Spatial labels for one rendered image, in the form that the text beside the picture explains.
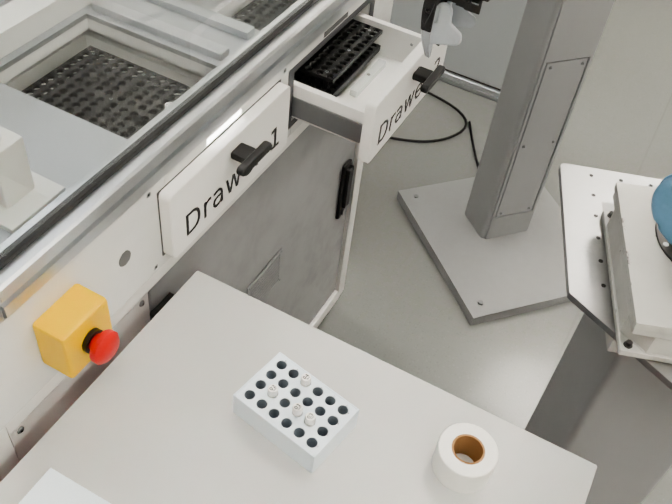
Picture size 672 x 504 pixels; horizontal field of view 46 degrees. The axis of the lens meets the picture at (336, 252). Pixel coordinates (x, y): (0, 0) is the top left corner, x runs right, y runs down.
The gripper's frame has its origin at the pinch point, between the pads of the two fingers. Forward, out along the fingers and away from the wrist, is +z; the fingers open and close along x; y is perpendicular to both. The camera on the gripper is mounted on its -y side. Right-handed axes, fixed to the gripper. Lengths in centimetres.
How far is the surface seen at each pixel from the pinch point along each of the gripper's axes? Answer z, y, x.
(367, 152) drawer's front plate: 12.2, -1.5, -14.5
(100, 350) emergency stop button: 8, -9, -66
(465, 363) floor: 97, 19, 23
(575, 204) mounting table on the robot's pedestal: 20.5, 28.7, 2.6
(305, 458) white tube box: 18, 14, -60
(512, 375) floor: 96, 30, 26
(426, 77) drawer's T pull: 5.4, 1.0, -1.1
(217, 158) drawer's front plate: 4.5, -13.9, -35.8
